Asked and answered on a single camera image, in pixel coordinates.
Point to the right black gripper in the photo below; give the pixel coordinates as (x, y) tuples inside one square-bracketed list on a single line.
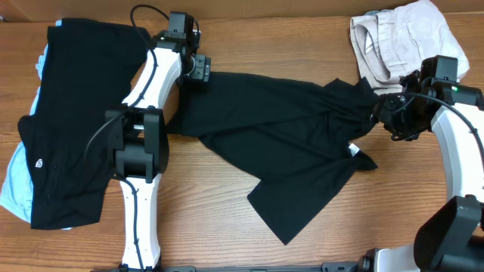
[(388, 114)]

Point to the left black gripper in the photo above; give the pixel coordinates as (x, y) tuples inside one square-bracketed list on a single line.
[(200, 69)]

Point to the black t-shirt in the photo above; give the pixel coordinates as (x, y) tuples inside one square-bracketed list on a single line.
[(294, 136)]

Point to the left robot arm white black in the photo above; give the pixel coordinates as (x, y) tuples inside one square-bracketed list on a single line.
[(137, 144)]

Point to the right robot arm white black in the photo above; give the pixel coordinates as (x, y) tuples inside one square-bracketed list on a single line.
[(433, 100)]

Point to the folded beige pants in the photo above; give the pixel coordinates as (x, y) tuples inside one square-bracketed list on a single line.
[(390, 44)]

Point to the black polo shirt with logo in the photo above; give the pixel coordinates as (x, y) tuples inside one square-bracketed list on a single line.
[(88, 69)]

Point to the light blue garment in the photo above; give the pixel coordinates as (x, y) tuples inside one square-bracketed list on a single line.
[(18, 190)]

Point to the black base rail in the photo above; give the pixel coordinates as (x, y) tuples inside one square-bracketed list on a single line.
[(346, 266)]

